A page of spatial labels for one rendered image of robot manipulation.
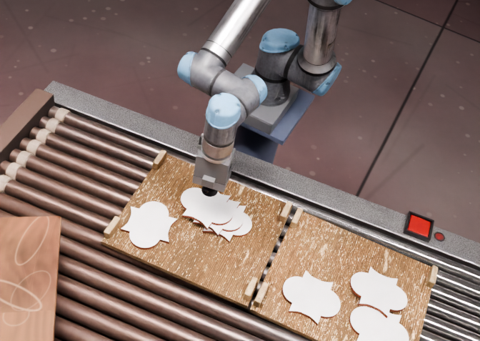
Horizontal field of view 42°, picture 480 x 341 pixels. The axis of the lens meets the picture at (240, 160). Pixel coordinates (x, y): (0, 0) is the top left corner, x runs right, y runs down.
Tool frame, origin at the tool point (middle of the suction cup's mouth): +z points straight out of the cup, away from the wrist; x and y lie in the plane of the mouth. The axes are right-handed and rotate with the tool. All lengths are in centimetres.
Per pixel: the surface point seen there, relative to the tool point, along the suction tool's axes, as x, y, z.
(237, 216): 0.3, 8.7, 7.5
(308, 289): -13.9, 31.9, 8.5
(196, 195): 2.0, -3.6, 6.5
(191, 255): -14.7, 1.0, 9.5
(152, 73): 147, -69, 103
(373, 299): -12, 48, 8
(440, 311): -6, 67, 12
